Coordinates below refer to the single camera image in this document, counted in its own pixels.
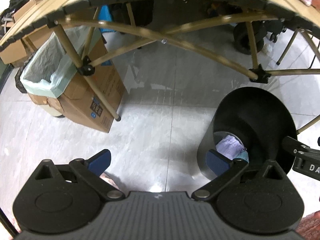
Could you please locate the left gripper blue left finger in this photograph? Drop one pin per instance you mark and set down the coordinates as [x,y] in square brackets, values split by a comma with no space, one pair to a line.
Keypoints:
[98,163]

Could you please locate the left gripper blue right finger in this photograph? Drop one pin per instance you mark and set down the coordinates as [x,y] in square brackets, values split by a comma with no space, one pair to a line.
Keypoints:
[217,162]

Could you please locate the purple towel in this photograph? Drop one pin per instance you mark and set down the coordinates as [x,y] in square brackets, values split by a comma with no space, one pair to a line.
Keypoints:
[229,146]

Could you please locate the light blue plush toy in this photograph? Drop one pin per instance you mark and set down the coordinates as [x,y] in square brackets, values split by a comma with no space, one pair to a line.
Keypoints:
[243,155]

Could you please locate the black round trash bin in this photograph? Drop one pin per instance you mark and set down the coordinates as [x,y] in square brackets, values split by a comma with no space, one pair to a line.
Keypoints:
[258,120]

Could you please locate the cardboard box with green liner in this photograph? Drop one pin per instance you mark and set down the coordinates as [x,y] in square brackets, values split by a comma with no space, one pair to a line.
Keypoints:
[50,78]

